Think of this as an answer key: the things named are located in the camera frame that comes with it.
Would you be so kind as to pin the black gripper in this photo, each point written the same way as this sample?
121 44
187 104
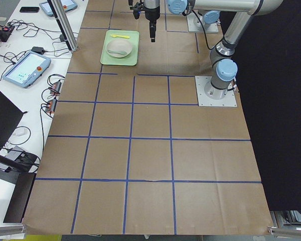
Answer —
151 13

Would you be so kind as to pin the yellow plastic fork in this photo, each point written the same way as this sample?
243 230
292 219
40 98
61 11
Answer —
120 36

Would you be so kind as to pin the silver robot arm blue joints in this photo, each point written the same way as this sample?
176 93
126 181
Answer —
249 9

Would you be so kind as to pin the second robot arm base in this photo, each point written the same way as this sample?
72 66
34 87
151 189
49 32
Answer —
208 19

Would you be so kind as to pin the green plastic spoon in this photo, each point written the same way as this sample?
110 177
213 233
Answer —
117 52

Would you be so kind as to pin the light green tray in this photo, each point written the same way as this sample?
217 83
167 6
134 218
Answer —
129 60

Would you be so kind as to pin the black power adapter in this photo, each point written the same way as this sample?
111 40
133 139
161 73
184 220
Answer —
39 50

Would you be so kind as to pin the black smartphone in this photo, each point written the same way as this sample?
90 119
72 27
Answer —
29 9

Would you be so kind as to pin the brown paper table cover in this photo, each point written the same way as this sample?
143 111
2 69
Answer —
130 151

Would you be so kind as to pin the near teach pendant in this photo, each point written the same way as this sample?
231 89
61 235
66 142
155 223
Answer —
28 69

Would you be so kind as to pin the black monitor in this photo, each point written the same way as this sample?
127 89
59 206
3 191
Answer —
10 117

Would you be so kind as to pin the aluminium frame post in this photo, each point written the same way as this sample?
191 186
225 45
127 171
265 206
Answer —
63 23

